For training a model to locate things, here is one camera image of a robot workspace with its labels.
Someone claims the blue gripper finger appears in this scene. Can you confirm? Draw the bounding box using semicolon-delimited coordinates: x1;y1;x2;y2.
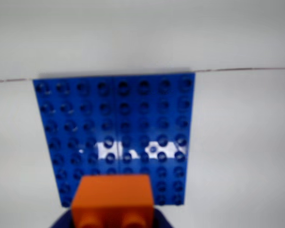
48;208;74;228
152;206;176;228

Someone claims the orange two-by-two block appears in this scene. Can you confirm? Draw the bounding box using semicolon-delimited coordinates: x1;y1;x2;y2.
71;174;155;228

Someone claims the blue eight-by-eight base plate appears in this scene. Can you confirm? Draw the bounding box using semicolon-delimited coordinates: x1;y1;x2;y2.
32;71;196;208

